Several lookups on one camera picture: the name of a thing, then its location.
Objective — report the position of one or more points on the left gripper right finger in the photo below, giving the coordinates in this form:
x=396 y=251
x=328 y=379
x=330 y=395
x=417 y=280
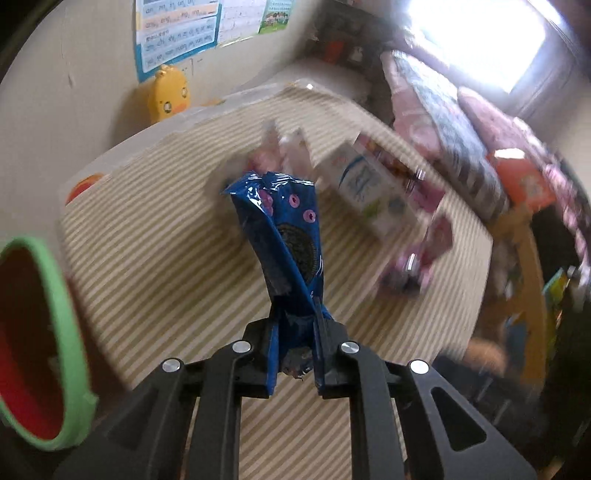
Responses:
x=407 y=421

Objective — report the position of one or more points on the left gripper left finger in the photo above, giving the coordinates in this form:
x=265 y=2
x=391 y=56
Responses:
x=182 y=420

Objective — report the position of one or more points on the blue cookie wrapper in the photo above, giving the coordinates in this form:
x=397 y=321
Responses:
x=279 y=215

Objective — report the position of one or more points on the white milk carton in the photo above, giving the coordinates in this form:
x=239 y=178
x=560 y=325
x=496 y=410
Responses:
x=369 y=189

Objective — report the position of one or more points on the purple snack bag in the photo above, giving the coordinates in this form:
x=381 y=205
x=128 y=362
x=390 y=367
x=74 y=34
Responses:
x=423 y=193

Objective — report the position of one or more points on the white pink pocky wrapper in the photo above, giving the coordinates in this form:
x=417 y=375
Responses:
x=281 y=154

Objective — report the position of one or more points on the green red trash bin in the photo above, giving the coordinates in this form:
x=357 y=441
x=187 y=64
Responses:
x=46 y=394

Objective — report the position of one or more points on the checkered beige tablecloth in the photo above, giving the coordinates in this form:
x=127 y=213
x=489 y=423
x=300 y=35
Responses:
x=163 y=270

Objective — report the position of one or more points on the wooden chair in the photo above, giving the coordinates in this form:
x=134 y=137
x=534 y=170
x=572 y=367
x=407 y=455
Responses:
x=528 y=303

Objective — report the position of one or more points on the pink quilt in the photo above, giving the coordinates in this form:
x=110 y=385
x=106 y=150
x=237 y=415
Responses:
x=497 y=130

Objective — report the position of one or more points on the red container on shelf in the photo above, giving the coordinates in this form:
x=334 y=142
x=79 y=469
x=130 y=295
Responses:
x=332 y=51

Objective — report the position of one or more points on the yellow duck toy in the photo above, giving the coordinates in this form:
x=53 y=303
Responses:
x=169 y=94

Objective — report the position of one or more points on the teal number poster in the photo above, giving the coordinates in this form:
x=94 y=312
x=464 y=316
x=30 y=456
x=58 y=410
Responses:
x=276 y=15

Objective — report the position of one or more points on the white chart poster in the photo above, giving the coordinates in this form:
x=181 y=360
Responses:
x=240 y=19

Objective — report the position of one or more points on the pinyin alphabet poster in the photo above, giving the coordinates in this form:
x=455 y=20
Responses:
x=168 y=31

